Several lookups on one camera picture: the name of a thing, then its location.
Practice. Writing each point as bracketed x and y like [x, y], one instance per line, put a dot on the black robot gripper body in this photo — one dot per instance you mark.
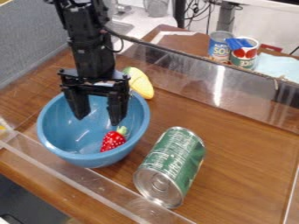
[84, 20]

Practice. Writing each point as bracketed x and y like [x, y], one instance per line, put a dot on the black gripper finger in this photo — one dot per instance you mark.
[116, 105]
[77, 101]

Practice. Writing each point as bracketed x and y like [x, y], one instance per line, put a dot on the red toy strawberry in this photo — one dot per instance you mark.
[113, 139]

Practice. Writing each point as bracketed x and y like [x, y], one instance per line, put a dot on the blue plastic bowl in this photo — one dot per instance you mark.
[74, 139]

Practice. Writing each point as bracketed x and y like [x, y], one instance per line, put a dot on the clear acrylic front barrier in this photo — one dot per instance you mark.
[80, 192]

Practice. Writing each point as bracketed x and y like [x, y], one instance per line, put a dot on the clear acrylic barrier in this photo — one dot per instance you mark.
[80, 192]
[172, 56]

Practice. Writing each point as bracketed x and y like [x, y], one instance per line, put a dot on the green labelled tin can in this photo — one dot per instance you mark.
[162, 177]

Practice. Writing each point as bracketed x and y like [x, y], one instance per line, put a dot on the clear acrylic back barrier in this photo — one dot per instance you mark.
[172, 56]

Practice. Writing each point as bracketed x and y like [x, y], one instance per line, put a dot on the blue soup can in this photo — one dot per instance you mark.
[218, 49]

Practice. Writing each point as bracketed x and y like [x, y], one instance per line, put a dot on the red and white tomato can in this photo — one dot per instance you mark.
[245, 55]

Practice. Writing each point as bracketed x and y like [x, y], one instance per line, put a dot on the blue plastic piece on can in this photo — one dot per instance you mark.
[236, 43]

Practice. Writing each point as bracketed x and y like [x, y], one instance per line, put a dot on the grey metal pole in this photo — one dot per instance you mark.
[225, 17]

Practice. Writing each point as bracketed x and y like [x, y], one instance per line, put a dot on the light blue cloth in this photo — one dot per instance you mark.
[277, 66]

